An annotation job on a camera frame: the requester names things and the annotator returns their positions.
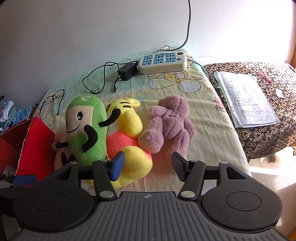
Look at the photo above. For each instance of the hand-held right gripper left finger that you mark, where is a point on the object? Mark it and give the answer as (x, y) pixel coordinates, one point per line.
(116, 167)

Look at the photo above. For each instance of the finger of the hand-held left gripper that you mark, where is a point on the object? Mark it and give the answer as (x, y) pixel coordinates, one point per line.
(24, 180)

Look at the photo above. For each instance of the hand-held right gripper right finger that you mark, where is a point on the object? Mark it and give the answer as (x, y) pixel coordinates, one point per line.
(178, 169)

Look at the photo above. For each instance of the red cardboard box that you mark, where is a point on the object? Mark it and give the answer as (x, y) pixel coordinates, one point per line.
(34, 143)

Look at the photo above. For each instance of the yellow tiger plush toy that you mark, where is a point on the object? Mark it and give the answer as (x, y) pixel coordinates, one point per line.
(129, 120)

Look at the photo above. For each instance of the lilac bear plush toy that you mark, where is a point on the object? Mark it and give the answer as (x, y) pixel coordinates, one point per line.
(171, 118)

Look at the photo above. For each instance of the green plush toy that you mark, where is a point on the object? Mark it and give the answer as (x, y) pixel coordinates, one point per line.
(85, 120)

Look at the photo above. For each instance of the pink white bunny plush toy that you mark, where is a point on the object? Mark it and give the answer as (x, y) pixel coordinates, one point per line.
(59, 160)

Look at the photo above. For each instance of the cartoon printed sheet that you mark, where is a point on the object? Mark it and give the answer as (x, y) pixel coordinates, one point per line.
(208, 120)

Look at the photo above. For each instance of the blue floral towel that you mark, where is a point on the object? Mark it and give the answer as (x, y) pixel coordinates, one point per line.
(22, 114)

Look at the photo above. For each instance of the pile of folded clothes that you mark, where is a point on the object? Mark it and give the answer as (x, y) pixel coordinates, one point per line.
(4, 111)

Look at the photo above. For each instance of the black eyeglasses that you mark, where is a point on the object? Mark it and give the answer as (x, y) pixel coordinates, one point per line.
(54, 96)

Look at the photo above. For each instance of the patterned brown side table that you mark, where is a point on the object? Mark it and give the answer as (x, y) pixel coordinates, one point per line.
(266, 139)

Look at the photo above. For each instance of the black power adapter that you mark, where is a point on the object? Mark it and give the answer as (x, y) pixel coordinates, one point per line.
(126, 70)

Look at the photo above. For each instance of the stack of white papers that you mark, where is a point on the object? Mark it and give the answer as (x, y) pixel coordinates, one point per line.
(245, 97)

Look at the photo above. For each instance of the beige blue power strip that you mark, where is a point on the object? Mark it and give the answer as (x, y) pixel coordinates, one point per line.
(161, 67)

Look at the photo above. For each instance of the small white card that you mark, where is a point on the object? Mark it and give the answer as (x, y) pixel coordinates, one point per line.
(279, 93)

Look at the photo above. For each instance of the small pink object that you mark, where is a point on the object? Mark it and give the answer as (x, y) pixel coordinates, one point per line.
(263, 74)

